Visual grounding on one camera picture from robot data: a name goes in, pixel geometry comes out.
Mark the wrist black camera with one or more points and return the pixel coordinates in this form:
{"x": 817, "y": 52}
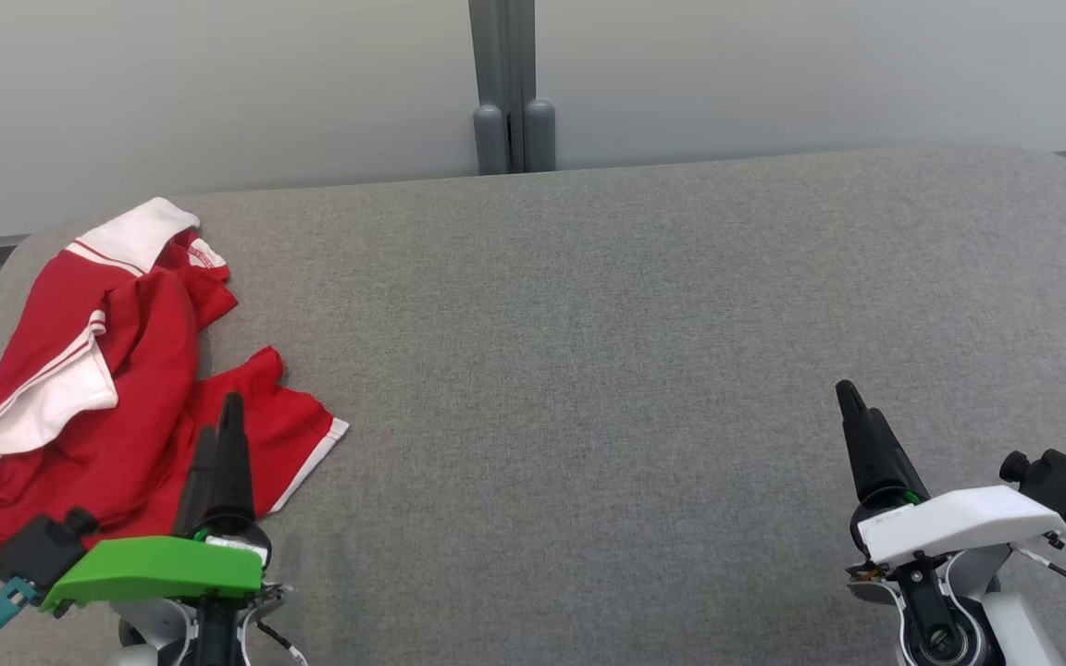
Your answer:
{"x": 38, "y": 548}
{"x": 1056, "y": 481}

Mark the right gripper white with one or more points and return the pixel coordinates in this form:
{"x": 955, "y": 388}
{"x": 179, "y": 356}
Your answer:
{"x": 959, "y": 523}

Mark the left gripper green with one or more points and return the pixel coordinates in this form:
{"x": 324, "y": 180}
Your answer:
{"x": 154, "y": 566}

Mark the red shorts white trim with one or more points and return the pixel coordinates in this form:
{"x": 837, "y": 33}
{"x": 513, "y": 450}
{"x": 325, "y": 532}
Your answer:
{"x": 288, "y": 435}

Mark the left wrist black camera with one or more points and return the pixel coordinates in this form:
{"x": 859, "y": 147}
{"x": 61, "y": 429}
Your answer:
{"x": 38, "y": 548}

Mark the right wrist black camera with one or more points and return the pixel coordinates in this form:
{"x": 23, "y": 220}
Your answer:
{"x": 1056, "y": 481}

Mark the grey metal partition post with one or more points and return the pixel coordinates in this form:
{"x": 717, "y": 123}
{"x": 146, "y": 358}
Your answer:
{"x": 514, "y": 92}

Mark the grey fabric sofa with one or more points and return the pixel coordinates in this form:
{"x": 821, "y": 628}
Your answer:
{"x": 588, "y": 370}

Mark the red white basketball jersey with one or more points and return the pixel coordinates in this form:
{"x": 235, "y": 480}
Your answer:
{"x": 38, "y": 314}

